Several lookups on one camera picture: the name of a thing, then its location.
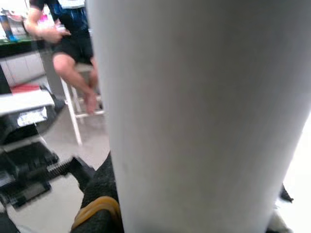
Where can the seated person hand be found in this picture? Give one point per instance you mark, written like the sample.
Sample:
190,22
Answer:
57,35

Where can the white plastic table leg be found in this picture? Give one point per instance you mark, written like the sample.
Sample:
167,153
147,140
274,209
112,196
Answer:
194,109

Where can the white stool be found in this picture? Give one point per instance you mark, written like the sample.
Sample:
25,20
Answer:
75,114

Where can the seated person in black shorts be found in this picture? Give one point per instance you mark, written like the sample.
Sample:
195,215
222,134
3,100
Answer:
73,43

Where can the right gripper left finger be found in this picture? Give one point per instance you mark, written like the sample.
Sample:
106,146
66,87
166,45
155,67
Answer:
100,189

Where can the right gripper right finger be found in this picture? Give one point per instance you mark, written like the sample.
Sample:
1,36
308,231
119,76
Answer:
285,194

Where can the yellow rubber band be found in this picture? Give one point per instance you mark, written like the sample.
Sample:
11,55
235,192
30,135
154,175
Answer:
103,201

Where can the black machine frame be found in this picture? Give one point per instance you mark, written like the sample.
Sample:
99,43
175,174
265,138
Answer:
29,170

